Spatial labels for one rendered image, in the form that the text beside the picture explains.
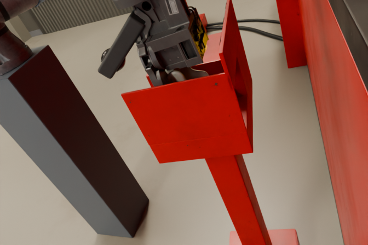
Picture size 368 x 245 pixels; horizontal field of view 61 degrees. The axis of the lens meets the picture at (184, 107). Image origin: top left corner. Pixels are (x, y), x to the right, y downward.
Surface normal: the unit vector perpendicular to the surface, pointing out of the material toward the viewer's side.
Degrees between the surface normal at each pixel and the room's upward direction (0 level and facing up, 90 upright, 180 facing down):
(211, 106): 90
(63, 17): 90
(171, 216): 0
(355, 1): 0
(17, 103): 90
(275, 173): 0
